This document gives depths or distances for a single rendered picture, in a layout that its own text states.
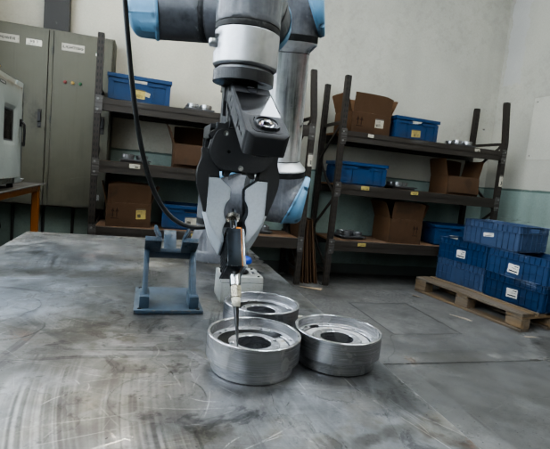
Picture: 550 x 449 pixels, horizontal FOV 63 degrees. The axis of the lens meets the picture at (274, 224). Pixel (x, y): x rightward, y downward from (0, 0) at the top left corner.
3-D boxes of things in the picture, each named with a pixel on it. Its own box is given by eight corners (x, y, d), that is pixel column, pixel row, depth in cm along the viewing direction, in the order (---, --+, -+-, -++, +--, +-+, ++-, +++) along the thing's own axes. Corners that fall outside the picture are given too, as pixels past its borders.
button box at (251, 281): (261, 304, 75) (264, 275, 75) (219, 303, 73) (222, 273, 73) (250, 290, 83) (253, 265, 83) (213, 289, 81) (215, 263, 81)
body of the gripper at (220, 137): (255, 178, 59) (264, 85, 58) (273, 181, 51) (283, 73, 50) (197, 173, 57) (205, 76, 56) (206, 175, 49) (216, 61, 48)
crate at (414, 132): (414, 144, 493) (417, 124, 491) (438, 143, 458) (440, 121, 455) (373, 139, 476) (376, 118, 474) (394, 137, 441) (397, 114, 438)
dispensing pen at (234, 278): (227, 344, 45) (224, 200, 53) (220, 353, 49) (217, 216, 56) (249, 344, 46) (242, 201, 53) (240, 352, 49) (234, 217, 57)
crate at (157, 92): (166, 112, 419) (168, 88, 417) (170, 108, 384) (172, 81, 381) (107, 104, 403) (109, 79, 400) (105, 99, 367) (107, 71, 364)
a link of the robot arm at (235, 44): (288, 32, 49) (214, 18, 47) (283, 75, 50) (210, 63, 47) (270, 49, 56) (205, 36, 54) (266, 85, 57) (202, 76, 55)
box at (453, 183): (481, 197, 473) (487, 161, 469) (442, 193, 465) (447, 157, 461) (459, 194, 513) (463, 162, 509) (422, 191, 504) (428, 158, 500)
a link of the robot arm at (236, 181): (202, 214, 117) (207, 161, 115) (253, 219, 115) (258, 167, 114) (189, 217, 105) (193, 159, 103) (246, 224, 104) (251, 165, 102)
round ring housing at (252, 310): (225, 344, 57) (228, 312, 56) (217, 316, 67) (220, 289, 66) (305, 345, 59) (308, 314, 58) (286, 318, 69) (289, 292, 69)
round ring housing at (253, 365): (255, 399, 43) (258, 359, 43) (184, 363, 50) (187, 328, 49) (316, 370, 51) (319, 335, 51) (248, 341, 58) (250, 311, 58)
